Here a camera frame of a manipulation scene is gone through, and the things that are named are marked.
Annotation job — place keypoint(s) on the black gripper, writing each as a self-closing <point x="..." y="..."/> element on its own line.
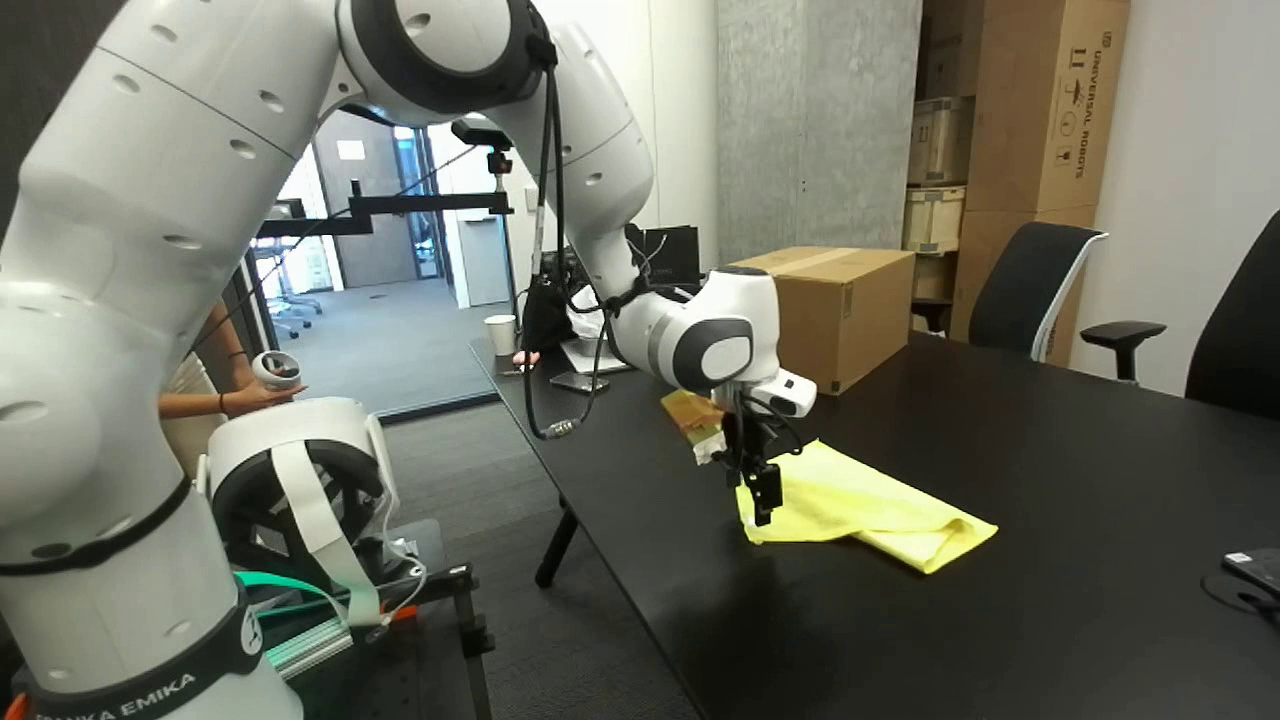
<point x="759" y="441"/>

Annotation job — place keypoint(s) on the yellow towel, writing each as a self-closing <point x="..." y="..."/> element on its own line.
<point x="864" y="513"/>

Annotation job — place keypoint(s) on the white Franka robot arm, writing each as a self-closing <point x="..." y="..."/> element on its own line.
<point x="162" y="202"/>

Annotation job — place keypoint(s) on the brown cardboard box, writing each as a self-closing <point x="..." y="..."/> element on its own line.
<point x="840" y="315"/>

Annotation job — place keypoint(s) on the dark flat phone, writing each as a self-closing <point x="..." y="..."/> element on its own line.
<point x="581" y="386"/>

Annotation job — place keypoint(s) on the white papers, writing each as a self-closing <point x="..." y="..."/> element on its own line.
<point x="590" y="363"/>

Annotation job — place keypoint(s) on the black computer tower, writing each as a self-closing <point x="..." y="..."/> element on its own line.
<point x="672" y="254"/>

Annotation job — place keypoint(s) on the small pink object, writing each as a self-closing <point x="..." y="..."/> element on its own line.
<point x="527" y="363"/>

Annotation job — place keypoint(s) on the small stacked cardboard box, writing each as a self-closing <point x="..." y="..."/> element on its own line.
<point x="935" y="221"/>
<point x="942" y="141"/>
<point x="935" y="281"/>

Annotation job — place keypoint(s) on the black bag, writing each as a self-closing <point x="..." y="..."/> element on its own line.
<point x="540" y="321"/>

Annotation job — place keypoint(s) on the white paper cup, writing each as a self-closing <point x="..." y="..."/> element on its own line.
<point x="500" y="336"/>

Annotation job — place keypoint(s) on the black equipment stand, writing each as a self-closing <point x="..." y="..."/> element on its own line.
<point x="443" y="581"/>

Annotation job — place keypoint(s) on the black office chair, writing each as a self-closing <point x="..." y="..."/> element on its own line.
<point x="1246" y="332"/>
<point x="1027" y="287"/>

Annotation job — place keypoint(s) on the grey door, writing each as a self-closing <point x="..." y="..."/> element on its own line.
<point x="376" y="261"/>

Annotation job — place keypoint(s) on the tall cardboard box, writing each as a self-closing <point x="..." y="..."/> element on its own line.
<point x="1042" y="122"/>

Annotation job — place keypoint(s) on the white VR headset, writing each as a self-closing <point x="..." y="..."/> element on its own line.
<point x="287" y="435"/>

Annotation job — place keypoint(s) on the white VR controller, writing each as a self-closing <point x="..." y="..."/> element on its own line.
<point x="278" y="368"/>

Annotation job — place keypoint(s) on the small dark device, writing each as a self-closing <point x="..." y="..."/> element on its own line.
<point x="1263" y="565"/>

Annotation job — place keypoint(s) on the person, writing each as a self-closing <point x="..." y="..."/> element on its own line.
<point x="213" y="403"/>

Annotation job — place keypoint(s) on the black camera on mount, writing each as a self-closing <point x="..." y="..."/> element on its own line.
<point x="483" y="141"/>

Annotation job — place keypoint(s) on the black camera boom bar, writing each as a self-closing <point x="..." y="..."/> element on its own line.
<point x="400" y="207"/>

